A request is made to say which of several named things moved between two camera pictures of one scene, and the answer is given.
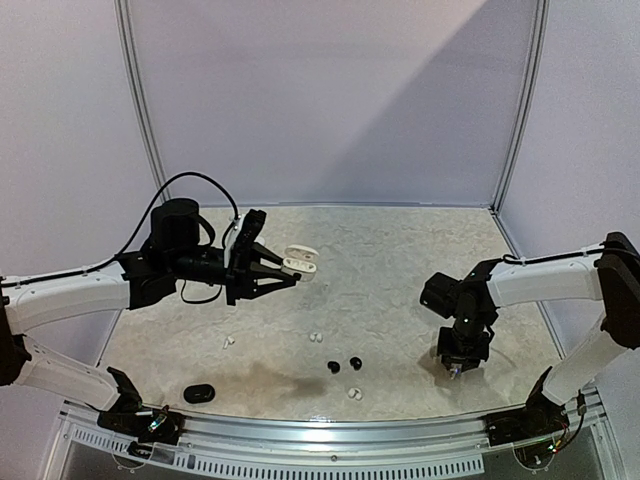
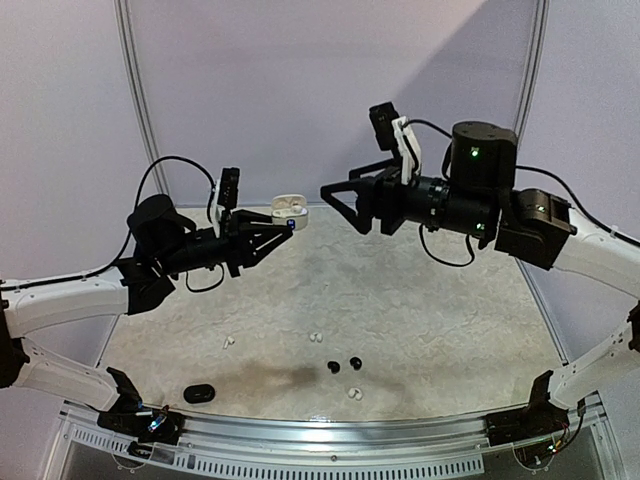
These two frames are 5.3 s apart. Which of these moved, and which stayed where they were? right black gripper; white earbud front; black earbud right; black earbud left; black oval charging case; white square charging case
Moved: white square charging case; right black gripper
Stayed: white earbud front; black earbud left; black earbud right; black oval charging case
